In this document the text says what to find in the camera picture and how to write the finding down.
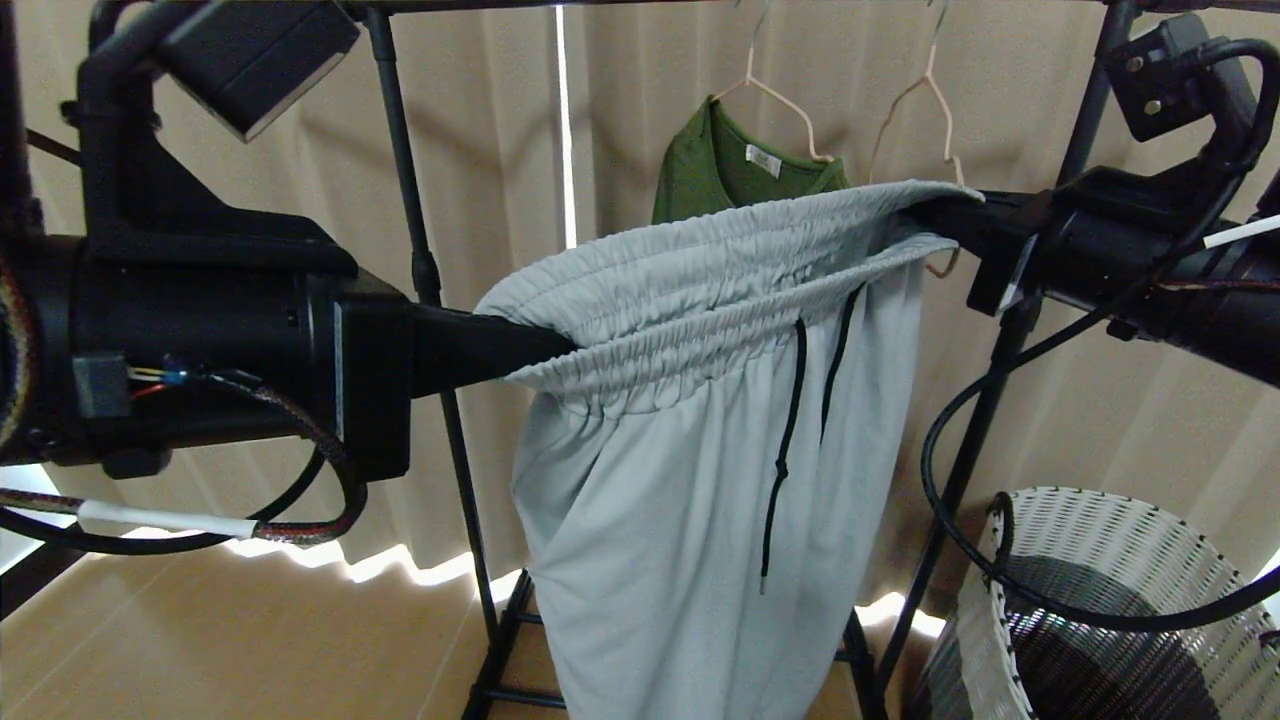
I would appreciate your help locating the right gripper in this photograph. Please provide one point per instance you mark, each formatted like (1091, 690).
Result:
(1120, 260)

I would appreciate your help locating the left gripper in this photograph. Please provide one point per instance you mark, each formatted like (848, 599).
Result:
(220, 350)

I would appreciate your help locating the green long-sleeved shirt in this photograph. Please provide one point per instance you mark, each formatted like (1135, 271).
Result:
(710, 170)

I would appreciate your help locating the pale grey shorts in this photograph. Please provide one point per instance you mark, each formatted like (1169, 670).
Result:
(680, 480)

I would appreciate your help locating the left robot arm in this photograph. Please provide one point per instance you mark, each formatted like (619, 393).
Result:
(10, 150)

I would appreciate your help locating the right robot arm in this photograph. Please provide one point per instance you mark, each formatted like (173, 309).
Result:
(1260, 320)

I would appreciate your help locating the pink clothes hanger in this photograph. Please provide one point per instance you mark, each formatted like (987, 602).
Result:
(948, 135)
(749, 65)

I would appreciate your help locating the black clothes rack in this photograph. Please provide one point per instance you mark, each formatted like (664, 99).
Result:
(425, 270)

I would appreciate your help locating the white laundry basket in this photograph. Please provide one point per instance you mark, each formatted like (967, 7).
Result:
(1100, 530)

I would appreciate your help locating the beige curtain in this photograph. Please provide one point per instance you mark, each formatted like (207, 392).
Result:
(500, 150)

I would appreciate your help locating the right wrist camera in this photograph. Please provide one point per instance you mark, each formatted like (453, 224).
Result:
(1170, 75)

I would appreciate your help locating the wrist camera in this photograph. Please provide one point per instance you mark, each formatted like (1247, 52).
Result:
(1170, 75)
(250, 60)

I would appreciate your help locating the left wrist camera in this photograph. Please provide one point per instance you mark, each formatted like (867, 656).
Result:
(250, 60)

